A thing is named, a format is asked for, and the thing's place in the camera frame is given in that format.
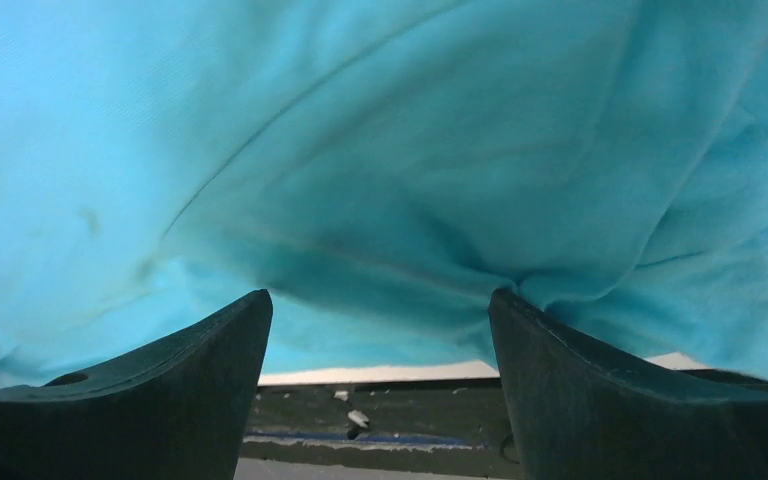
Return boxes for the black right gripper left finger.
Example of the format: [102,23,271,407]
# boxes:
[0,290,273,479]

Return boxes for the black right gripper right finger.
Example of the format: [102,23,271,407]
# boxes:
[488,289,768,479]

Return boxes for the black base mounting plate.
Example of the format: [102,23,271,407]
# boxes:
[241,379,528,479]

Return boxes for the turquoise polo shirt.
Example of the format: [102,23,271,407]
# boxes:
[0,1,768,388]

